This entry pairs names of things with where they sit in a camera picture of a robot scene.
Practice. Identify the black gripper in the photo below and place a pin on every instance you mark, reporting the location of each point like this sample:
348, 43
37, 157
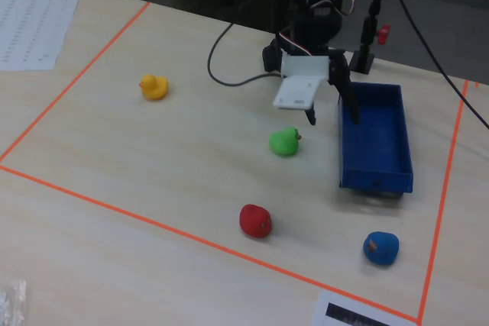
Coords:
341, 74

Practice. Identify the blue rubber duck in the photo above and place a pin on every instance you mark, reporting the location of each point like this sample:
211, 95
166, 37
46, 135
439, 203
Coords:
382, 249

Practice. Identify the green rubber duck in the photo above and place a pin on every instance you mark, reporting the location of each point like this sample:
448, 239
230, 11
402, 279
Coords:
283, 142

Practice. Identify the blue plastic box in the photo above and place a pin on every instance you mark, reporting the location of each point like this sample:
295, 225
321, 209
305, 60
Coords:
378, 142

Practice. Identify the red rubber duck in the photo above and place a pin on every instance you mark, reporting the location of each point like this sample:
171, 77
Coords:
254, 221

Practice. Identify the yellow rubber duck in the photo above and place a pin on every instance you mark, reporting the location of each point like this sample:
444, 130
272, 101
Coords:
154, 87

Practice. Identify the red clamp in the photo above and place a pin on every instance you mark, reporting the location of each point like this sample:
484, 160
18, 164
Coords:
384, 34

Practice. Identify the white paper with black bar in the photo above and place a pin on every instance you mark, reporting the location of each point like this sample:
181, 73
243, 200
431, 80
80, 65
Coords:
324, 305

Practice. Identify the orange tape outline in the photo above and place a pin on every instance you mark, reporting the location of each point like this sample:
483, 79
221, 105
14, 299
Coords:
114, 208

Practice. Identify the printed paper sheet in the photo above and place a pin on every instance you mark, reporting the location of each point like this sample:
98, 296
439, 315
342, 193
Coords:
30, 28

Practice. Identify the clear plastic bag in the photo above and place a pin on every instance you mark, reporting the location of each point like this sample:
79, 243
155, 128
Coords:
13, 303

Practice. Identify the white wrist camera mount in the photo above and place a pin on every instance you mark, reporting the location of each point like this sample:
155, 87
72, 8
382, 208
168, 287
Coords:
300, 85

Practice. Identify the black camera stand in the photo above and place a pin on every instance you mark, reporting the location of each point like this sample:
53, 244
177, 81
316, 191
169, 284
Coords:
363, 62

